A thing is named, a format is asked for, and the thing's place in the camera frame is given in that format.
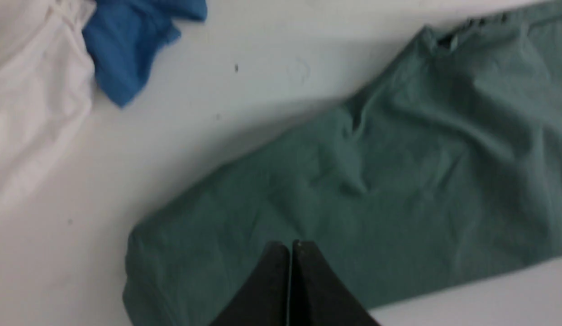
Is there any white shirt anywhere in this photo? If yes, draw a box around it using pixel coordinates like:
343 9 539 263
0 0 96 206

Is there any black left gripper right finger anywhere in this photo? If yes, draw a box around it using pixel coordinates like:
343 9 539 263
290 240 379 326

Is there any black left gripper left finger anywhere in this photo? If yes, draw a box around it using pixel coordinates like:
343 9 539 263
211 241 290 326

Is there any blue shirt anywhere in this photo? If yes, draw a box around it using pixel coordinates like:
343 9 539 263
82 0 207 108

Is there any green long-sleeve shirt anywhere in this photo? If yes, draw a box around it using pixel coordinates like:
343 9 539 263
123 0 562 326

